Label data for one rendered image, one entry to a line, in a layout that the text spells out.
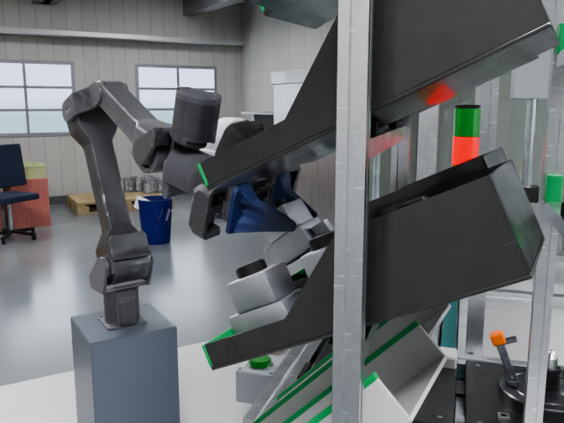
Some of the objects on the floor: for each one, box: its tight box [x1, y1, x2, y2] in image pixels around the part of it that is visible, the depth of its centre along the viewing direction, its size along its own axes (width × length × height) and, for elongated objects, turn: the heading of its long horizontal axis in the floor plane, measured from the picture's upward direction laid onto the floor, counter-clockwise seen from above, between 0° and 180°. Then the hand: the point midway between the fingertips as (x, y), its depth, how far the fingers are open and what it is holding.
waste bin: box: [133, 196, 173, 245], centre depth 619 cm, size 41×38×50 cm
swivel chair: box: [0, 144, 39, 245], centre depth 631 cm, size 58×55×99 cm
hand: (281, 211), depth 71 cm, fingers closed on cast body, 4 cm apart
